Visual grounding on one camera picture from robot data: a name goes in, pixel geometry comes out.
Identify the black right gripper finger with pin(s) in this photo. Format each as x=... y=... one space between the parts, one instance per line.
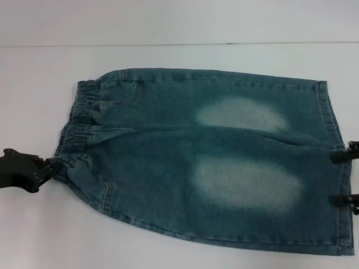
x=349 y=155
x=346 y=201

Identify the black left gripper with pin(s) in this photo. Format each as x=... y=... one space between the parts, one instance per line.
x=19 y=171

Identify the blue denim shorts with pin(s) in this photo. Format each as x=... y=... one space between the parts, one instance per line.
x=168 y=145

